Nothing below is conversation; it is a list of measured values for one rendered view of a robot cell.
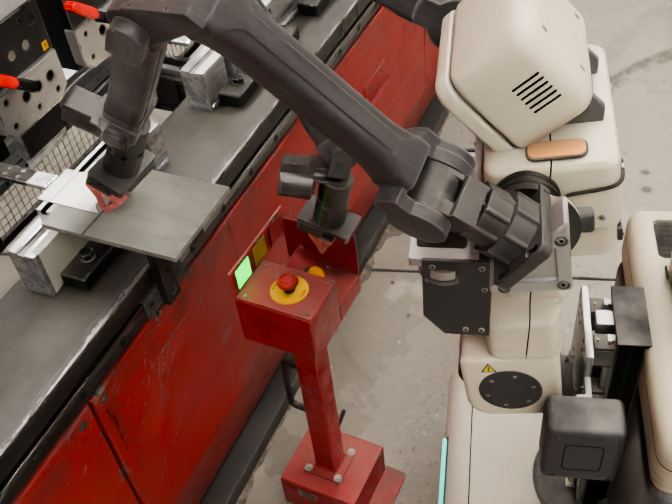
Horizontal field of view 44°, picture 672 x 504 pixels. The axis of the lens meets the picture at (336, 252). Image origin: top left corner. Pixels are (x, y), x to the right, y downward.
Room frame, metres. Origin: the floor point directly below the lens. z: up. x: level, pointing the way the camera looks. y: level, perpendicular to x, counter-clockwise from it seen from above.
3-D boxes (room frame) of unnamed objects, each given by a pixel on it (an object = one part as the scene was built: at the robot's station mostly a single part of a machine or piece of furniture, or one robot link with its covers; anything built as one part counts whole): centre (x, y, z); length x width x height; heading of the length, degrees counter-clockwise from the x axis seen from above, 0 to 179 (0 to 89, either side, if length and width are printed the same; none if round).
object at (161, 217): (1.09, 0.32, 1.00); 0.26 x 0.18 x 0.01; 62
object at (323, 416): (1.10, 0.08, 0.39); 0.05 x 0.05 x 0.54; 59
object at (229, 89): (1.67, 0.11, 0.89); 0.30 x 0.05 x 0.03; 152
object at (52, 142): (1.16, 0.45, 1.13); 0.10 x 0.02 x 0.10; 152
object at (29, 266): (1.21, 0.43, 0.92); 0.39 x 0.06 x 0.10; 152
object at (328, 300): (1.10, 0.08, 0.75); 0.20 x 0.16 x 0.18; 149
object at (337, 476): (1.10, 0.08, 0.13); 0.10 x 0.10 x 0.01; 59
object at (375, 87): (1.99, -0.18, 0.59); 0.15 x 0.02 x 0.07; 152
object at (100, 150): (1.19, 0.43, 0.99); 0.20 x 0.03 x 0.03; 152
